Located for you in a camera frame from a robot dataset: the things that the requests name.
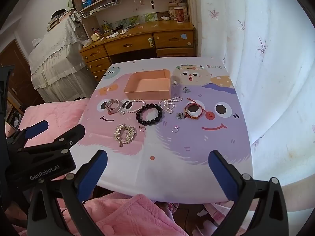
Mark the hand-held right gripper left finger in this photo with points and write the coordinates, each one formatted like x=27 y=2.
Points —
x=93 y=174

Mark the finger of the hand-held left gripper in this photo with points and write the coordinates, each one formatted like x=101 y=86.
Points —
x=71 y=135
x=37 y=129

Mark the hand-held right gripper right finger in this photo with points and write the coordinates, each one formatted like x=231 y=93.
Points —
x=221 y=177

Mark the rhinestone hair comb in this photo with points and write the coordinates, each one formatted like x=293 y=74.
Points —
x=123 y=133

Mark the pink storage box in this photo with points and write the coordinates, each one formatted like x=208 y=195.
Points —
x=147 y=94

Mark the grey metal earring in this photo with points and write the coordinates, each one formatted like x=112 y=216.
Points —
x=181 y=115
x=186 y=89

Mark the pink quilt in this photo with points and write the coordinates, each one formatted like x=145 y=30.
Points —
x=137 y=216

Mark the cartoon printed tablecloth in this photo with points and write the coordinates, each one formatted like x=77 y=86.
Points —
x=160 y=167

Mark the white lace cover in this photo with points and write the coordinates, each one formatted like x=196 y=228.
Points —
x=56 y=61

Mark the brown wooden door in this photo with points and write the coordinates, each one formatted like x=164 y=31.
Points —
x=12 y=61

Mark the clear plastic bag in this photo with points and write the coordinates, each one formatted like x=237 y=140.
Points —
x=86 y=43

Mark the yellow mug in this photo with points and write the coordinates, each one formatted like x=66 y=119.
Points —
x=95 y=37

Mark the wooden desk with drawers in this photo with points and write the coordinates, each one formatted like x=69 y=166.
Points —
x=133 y=44

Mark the white crumpled tissue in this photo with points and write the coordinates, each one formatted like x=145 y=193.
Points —
x=115 y=34

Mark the stack of books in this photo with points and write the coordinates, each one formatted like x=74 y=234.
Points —
x=60 y=19

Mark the green photo strip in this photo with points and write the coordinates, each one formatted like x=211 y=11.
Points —
x=137 y=19

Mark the blue sticker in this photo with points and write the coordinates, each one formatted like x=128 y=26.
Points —
x=183 y=36

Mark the white tube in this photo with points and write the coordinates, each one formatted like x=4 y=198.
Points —
x=165 y=18

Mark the floral patterned tin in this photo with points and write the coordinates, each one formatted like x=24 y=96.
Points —
x=171 y=12

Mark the red patterned cup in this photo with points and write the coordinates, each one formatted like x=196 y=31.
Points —
x=179 y=15

